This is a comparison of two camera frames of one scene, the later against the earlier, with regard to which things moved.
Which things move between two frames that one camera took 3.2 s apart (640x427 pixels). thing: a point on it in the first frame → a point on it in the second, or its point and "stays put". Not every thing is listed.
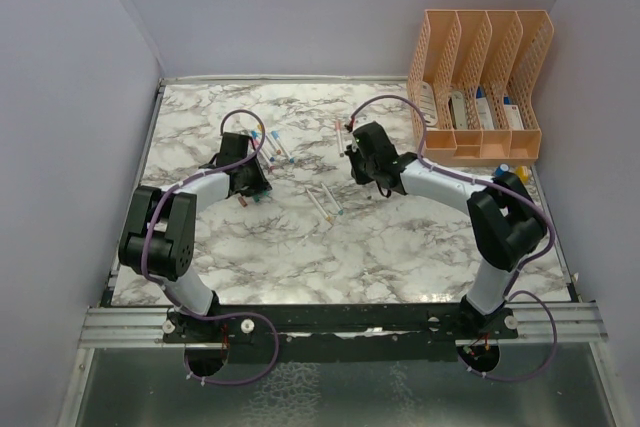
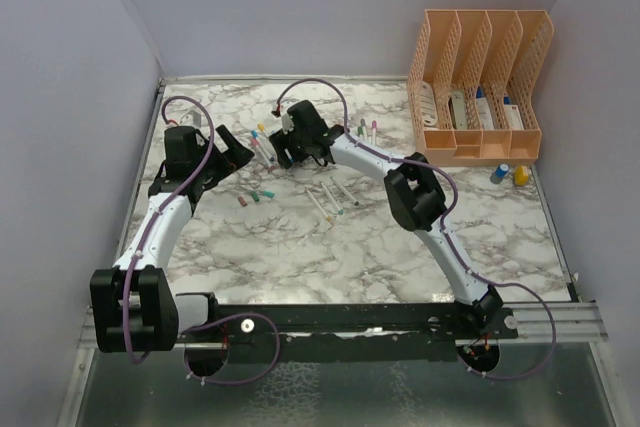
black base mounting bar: (338, 325) stays put
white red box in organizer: (514, 117) stays put
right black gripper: (353, 153) → (280, 143)
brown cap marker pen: (326, 216) stays put
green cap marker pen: (332, 199) stays put
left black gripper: (261, 184) → (229, 160)
